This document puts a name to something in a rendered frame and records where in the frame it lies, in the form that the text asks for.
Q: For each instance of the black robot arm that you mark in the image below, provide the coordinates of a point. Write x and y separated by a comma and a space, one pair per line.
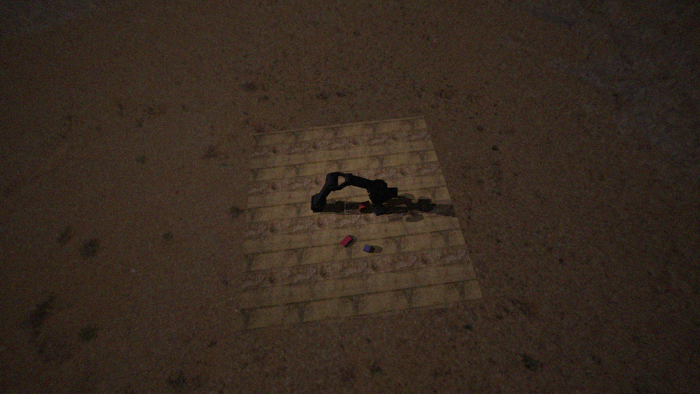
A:
378, 188

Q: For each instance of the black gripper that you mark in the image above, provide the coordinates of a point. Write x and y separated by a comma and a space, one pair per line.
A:
379, 209

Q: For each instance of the red rectangular block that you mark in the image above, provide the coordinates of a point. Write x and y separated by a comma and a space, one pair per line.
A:
346, 240

